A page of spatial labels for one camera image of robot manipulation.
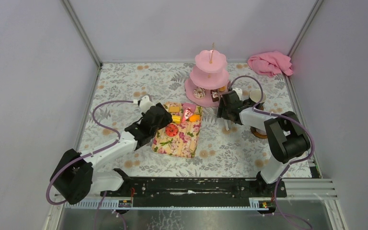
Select metal tongs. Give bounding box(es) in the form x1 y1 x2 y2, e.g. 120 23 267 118
223 119 231 131

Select orange round pastry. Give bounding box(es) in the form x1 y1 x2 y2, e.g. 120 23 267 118
218 86 227 92

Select chocolate cake piece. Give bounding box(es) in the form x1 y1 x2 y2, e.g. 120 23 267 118
210 91 219 102

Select red donut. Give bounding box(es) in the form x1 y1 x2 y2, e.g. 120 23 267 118
165 124 179 137

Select black mug white inside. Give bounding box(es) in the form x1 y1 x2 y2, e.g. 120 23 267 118
249 89 267 110

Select floral dessert tray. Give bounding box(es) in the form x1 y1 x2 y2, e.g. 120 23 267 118
151 102 203 159

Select chocolate drizzle donut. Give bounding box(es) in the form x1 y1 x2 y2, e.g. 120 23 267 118
193 87 206 99

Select brown wooden saucer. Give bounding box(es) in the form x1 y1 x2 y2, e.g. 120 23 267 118
251 127 267 139

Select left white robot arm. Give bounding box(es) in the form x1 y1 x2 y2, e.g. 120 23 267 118
46 102 173 205

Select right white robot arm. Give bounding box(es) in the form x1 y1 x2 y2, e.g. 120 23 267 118
217 90 314 197

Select tan biscuit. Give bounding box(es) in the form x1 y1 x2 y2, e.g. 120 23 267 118
168 106 181 113

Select yellow roll cake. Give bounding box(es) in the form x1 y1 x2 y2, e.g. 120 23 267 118
172 115 181 124

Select strawberry cream cake slice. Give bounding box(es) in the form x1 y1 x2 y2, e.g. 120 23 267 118
181 108 194 122

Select orange tart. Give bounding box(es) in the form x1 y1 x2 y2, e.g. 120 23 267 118
188 114 201 122

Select pink wafer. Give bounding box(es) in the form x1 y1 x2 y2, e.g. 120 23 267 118
182 103 196 113

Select pink three-tier cake stand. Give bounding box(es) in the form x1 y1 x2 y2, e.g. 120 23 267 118
184 43 229 107

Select floral tablecloth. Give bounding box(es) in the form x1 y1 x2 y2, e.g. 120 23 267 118
78 63 292 177

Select pink cloth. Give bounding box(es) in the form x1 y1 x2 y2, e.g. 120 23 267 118
247 51 294 78

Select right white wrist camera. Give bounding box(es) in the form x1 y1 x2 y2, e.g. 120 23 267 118
232 87 243 100

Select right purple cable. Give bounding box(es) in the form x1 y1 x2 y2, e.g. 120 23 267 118
228 75 315 229

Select purple cable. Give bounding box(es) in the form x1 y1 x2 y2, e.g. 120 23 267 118
228 75 315 229
46 100 137 206

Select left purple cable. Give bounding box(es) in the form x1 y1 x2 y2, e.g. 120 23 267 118
46 100 137 206

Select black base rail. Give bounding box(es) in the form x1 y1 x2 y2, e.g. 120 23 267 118
100 177 287 208

